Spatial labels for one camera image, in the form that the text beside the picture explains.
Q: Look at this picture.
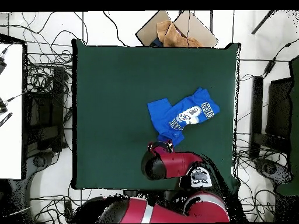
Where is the black power adapter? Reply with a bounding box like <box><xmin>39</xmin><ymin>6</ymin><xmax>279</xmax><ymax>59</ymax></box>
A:
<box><xmin>263</xmin><ymin>58</ymin><xmax>277</xmax><ymax>76</ymax></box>

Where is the black rod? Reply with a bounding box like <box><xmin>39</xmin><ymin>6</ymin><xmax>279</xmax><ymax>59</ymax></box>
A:
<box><xmin>251</xmin><ymin>9</ymin><xmax>277</xmax><ymax>35</ymax></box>

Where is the tan cloth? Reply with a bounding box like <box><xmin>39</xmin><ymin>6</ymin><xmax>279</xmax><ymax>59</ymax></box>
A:
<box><xmin>156</xmin><ymin>20</ymin><xmax>206</xmax><ymax>48</ymax></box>

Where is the black power strip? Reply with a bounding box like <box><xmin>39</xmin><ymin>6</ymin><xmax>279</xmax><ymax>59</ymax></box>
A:
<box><xmin>64</xmin><ymin>200</ymin><xmax>75</xmax><ymax>224</ymax></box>

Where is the black cable tangle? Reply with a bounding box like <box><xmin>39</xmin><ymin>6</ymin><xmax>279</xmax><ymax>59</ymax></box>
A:
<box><xmin>30</xmin><ymin>195</ymin><xmax>103</xmax><ymax>224</ymax></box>
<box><xmin>24</xmin><ymin>11</ymin><xmax>74</xmax><ymax>96</ymax></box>
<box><xmin>234</xmin><ymin>130</ymin><xmax>277</xmax><ymax>222</ymax></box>

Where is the black ribbed strip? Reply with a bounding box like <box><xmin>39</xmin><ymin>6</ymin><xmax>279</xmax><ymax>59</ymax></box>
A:
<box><xmin>0</xmin><ymin>112</ymin><xmax>13</xmax><ymax>128</ymax></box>

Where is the white table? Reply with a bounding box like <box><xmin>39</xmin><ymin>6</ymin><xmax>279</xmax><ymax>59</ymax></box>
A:
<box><xmin>0</xmin><ymin>34</ymin><xmax>27</xmax><ymax>181</ymax></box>

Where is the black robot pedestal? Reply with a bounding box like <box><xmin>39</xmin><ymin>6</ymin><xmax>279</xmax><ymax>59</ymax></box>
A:
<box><xmin>123</xmin><ymin>189</ymin><xmax>145</xmax><ymax>198</ymax></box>

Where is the black device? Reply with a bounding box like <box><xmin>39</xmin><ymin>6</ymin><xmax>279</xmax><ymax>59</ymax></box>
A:
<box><xmin>0</xmin><ymin>97</ymin><xmax>9</xmax><ymax>115</ymax></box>
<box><xmin>0</xmin><ymin>55</ymin><xmax>8</xmax><ymax>76</ymax></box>

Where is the dark blue cloth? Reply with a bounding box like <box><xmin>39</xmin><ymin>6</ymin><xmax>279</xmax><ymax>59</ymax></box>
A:
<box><xmin>149</xmin><ymin>37</ymin><xmax>165</xmax><ymax>47</ymax></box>

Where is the brown cardboard box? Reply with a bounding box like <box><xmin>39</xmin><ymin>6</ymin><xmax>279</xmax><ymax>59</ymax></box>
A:
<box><xmin>135</xmin><ymin>10</ymin><xmax>219</xmax><ymax>48</ymax></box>

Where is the dark green table cloth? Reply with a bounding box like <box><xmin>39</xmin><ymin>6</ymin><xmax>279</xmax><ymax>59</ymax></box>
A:
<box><xmin>275</xmin><ymin>55</ymin><xmax>299</xmax><ymax>197</ymax></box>
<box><xmin>71</xmin><ymin>38</ymin><xmax>241</xmax><ymax>197</ymax></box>

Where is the blue printed T-shirt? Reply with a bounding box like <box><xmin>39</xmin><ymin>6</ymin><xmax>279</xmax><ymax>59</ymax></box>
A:
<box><xmin>147</xmin><ymin>87</ymin><xmax>220</xmax><ymax>146</ymax></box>

